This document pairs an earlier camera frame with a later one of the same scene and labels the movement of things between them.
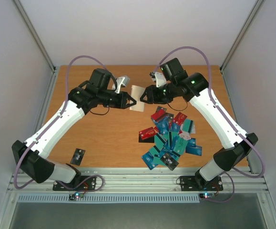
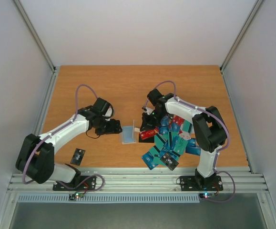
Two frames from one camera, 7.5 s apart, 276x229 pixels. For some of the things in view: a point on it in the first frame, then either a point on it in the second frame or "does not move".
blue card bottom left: [148, 158] does not move
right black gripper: [150, 94] -> [146, 122]
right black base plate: [200, 183] does not move
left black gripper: [122, 101] -> [114, 128]
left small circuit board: [76, 195] does not move
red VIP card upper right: [179, 118] does not move
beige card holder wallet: [136, 93] -> [128, 135]
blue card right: [196, 150] does not move
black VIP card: [171, 163] does not move
